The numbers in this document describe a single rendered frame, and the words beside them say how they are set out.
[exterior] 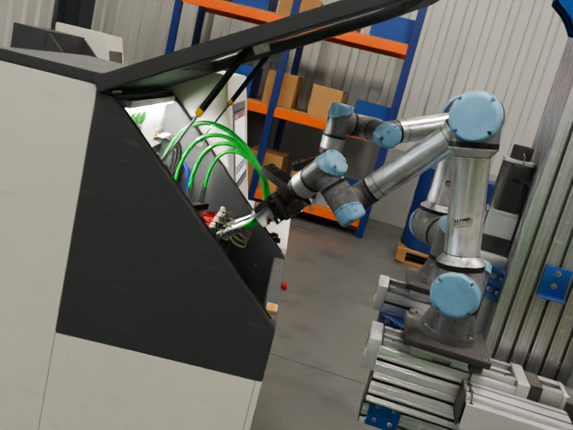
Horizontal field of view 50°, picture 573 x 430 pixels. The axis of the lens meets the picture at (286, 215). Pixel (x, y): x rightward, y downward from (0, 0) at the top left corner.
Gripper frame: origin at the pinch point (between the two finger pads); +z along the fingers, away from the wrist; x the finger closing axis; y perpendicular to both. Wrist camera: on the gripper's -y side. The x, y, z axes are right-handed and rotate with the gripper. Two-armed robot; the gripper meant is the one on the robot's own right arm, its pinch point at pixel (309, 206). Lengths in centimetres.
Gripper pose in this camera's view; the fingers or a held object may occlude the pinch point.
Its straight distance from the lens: 206.1
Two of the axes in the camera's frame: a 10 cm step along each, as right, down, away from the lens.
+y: 9.7, 2.4, 0.2
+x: 0.3, -2.2, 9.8
